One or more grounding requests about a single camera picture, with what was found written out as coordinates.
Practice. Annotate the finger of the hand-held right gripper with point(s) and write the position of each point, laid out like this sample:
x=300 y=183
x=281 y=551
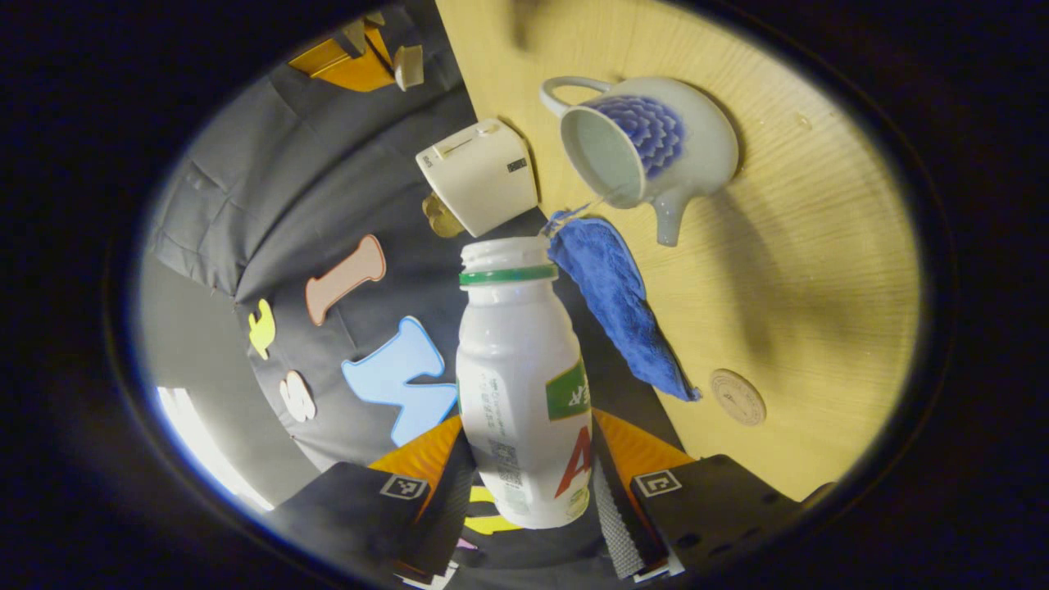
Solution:
x=344 y=70
x=381 y=49

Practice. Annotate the round brown coaster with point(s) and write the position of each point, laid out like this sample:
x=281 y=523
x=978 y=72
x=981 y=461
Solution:
x=737 y=397

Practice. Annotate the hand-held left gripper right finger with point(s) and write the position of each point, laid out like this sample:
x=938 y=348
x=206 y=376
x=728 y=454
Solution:
x=623 y=533

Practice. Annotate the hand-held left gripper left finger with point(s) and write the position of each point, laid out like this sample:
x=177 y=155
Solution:
x=447 y=516

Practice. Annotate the brown bread slice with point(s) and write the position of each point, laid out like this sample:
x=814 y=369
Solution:
x=441 y=220

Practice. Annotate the white toaster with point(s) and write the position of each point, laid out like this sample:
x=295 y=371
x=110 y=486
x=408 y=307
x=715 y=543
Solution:
x=479 y=176

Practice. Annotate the white blue-flowered teacup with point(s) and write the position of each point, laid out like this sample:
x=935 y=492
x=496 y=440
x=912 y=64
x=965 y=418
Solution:
x=705 y=147

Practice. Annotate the blue towel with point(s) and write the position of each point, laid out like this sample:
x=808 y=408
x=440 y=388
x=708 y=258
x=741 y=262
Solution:
x=610 y=295

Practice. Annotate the black backdrop cloth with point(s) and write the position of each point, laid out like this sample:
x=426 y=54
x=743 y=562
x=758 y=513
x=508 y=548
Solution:
x=246 y=221

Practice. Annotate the white plastic water bottle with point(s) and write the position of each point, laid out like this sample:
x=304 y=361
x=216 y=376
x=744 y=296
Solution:
x=516 y=369

